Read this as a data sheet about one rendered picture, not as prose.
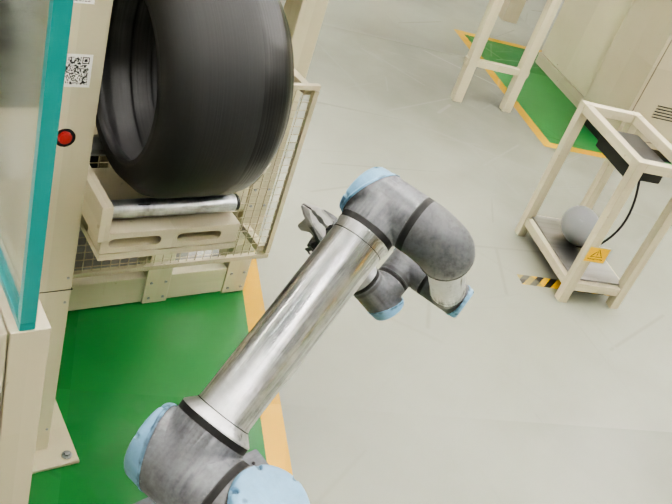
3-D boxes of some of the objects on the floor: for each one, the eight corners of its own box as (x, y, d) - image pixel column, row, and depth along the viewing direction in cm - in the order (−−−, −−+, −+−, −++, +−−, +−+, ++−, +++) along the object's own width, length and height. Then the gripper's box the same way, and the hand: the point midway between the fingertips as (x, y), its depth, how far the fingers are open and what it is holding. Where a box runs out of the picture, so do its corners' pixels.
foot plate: (-19, 486, 218) (-19, 481, 217) (-39, 414, 235) (-39, 409, 234) (79, 462, 234) (80, 457, 233) (53, 397, 250) (54, 392, 249)
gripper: (330, 283, 201) (277, 223, 193) (345, 258, 207) (293, 199, 199) (354, 276, 195) (300, 214, 187) (368, 251, 201) (316, 190, 193)
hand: (307, 207), depth 191 cm, fingers closed
